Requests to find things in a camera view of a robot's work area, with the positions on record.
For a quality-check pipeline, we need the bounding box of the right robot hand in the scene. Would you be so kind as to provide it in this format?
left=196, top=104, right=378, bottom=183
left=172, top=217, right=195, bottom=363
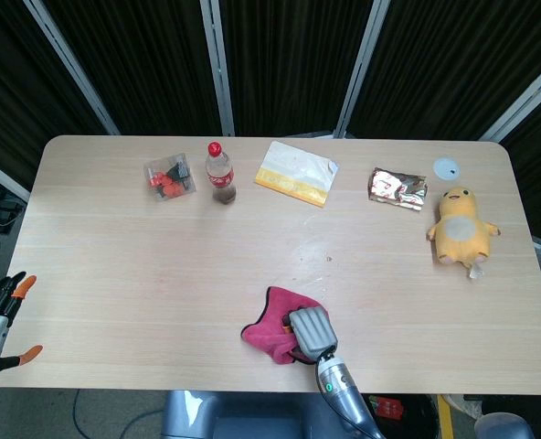
left=281, top=306, right=338, bottom=362

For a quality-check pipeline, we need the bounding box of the pink microfiber cloth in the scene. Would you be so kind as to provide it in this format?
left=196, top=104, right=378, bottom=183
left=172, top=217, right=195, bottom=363
left=240, top=285, right=330, bottom=366

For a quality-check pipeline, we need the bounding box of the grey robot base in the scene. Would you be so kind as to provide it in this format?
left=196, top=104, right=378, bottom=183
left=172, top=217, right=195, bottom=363
left=161, top=390, right=359, bottom=439

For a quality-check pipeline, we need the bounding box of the black waste bin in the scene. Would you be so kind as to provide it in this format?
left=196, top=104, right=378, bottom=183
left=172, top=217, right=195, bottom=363
left=366, top=393, right=441, bottom=439

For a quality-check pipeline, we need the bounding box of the white and yellow paper bag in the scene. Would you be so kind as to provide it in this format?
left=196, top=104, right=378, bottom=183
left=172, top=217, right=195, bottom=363
left=253, top=140, right=340, bottom=209

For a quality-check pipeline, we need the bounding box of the silver foil snack wrapper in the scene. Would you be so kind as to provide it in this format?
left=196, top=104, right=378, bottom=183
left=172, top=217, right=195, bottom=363
left=367, top=166, right=430, bottom=212

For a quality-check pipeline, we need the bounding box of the yellow plush duck toy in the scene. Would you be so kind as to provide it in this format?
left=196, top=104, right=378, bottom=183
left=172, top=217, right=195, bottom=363
left=425, top=186, right=503, bottom=280

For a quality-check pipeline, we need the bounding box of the cola bottle with red cap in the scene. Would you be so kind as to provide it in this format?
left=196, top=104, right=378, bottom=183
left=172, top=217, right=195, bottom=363
left=204, top=141, right=238, bottom=205

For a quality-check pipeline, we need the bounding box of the clear bag of red parts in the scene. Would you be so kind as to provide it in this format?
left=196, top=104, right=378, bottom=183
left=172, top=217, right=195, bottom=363
left=143, top=152, right=197, bottom=203

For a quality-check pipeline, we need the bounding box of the white round plastic lid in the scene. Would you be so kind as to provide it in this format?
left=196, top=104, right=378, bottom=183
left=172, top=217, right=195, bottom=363
left=432, top=156, right=462, bottom=179

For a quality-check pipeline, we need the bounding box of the grey metal partition post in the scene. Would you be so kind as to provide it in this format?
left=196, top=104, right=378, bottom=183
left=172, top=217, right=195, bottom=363
left=22, top=0, right=121, bottom=136
left=199, top=0, right=236, bottom=137
left=333, top=0, right=392, bottom=139
left=478, top=57, right=541, bottom=143

